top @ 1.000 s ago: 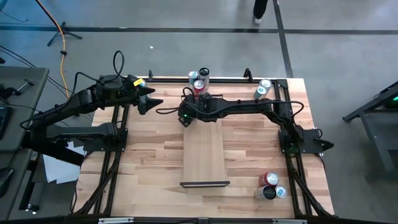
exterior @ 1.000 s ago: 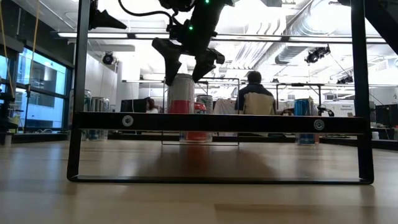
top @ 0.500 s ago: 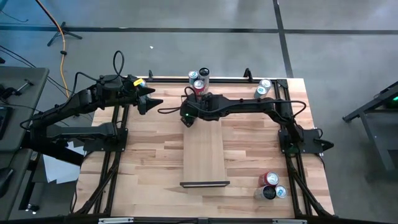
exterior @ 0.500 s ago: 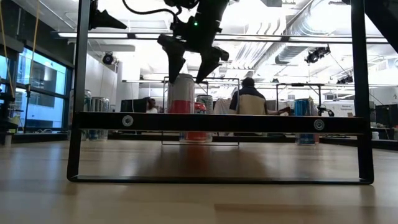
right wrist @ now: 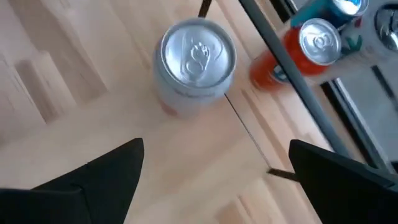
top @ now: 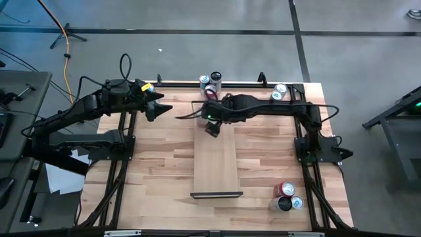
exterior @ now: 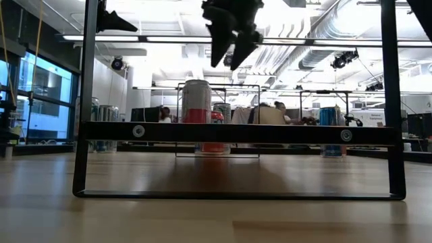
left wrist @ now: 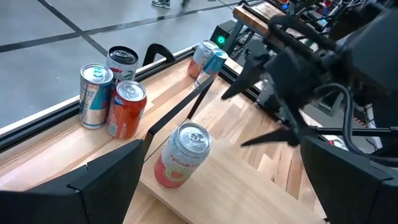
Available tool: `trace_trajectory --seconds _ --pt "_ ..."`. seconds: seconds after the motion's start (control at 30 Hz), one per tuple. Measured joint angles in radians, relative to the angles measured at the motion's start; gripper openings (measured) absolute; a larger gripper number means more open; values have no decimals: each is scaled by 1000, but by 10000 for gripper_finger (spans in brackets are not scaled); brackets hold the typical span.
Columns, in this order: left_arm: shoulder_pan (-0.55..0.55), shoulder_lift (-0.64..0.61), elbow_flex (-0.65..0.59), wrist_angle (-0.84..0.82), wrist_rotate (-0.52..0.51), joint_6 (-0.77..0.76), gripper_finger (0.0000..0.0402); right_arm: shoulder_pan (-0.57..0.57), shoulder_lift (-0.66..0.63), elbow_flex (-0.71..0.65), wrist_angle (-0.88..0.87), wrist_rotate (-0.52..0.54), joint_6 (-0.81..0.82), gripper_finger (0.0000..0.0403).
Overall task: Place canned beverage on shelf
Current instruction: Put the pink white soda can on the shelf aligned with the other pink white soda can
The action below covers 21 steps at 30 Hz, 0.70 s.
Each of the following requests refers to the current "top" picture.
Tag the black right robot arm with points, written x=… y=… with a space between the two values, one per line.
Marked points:
x=273 y=107

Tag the red beverage can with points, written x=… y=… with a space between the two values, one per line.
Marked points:
x=287 y=188
x=210 y=90

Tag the black tripod stand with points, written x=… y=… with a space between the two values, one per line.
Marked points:
x=66 y=33

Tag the black metal side stand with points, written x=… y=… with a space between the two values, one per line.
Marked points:
x=394 y=138

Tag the black support beam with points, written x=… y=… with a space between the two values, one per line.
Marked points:
x=56 y=161

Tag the silver floor caster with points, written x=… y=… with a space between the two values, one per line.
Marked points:
x=34 y=221

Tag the yellow tag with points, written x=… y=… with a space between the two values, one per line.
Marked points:
x=146 y=87

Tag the white paper sheets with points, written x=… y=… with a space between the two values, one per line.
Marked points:
x=62 y=179

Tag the black desk clamp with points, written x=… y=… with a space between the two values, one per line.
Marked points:
x=10 y=97

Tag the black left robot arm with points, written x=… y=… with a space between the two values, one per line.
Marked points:
x=82 y=105

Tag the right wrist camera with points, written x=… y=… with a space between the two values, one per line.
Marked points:
x=213 y=129

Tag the black table clamp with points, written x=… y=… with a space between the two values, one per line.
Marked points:
x=262 y=79
x=159 y=79

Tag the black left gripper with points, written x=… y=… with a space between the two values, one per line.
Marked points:
x=139 y=98

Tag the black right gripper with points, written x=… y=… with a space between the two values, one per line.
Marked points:
x=218 y=112

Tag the black aluminium table frame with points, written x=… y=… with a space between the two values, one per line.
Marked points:
x=177 y=85

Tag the grey side table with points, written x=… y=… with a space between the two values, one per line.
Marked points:
x=33 y=108
x=23 y=184

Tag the wooden shelf black metal frame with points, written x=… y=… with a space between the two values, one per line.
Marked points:
x=215 y=158

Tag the silver hinge bracket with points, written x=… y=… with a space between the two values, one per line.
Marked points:
x=306 y=234
x=122 y=233

